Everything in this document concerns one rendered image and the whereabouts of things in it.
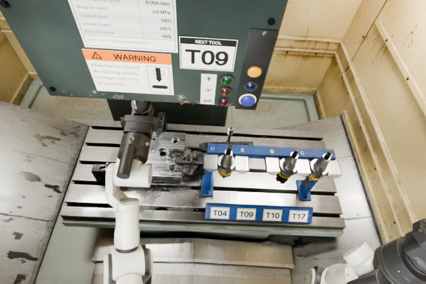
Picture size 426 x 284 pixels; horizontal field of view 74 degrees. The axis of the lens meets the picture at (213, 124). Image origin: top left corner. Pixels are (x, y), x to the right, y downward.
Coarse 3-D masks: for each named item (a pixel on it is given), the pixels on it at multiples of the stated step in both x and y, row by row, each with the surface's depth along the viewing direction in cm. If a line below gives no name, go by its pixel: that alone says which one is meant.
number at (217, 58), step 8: (208, 48) 49; (216, 48) 49; (200, 56) 50; (208, 56) 50; (216, 56) 50; (224, 56) 50; (200, 64) 52; (208, 64) 52; (216, 64) 52; (224, 64) 51
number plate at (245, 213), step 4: (240, 208) 117; (244, 208) 118; (240, 212) 118; (244, 212) 118; (248, 212) 118; (252, 212) 118; (236, 216) 118; (240, 216) 118; (244, 216) 118; (248, 216) 118; (252, 216) 118
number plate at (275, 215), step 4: (264, 212) 118; (268, 212) 118; (272, 212) 118; (276, 212) 118; (280, 212) 118; (264, 216) 119; (268, 216) 119; (272, 216) 119; (276, 216) 119; (280, 216) 119; (264, 220) 119; (268, 220) 119; (272, 220) 119; (276, 220) 119; (280, 220) 119
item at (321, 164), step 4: (324, 156) 95; (316, 160) 100; (320, 160) 97; (324, 160) 95; (328, 160) 95; (316, 164) 99; (320, 164) 97; (324, 164) 96; (316, 168) 99; (320, 168) 98; (324, 168) 98
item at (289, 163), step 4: (292, 152) 95; (288, 156) 96; (284, 160) 100; (288, 160) 96; (292, 160) 95; (296, 160) 95; (284, 164) 99; (288, 164) 97; (292, 164) 96; (288, 168) 98; (292, 168) 98
